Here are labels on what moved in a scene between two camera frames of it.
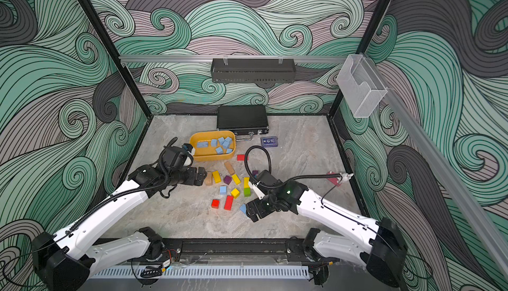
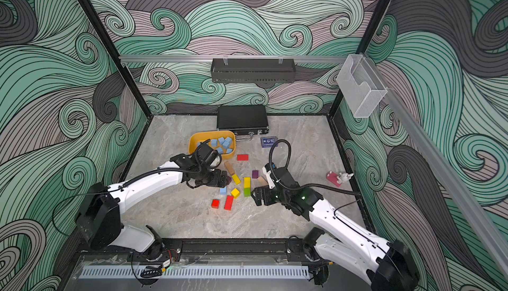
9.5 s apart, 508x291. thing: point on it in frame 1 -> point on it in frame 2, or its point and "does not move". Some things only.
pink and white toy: [345, 177] does not move
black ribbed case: [245, 121] does not move
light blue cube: [227, 141] does not move
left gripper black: [192, 180] -> [216, 182]
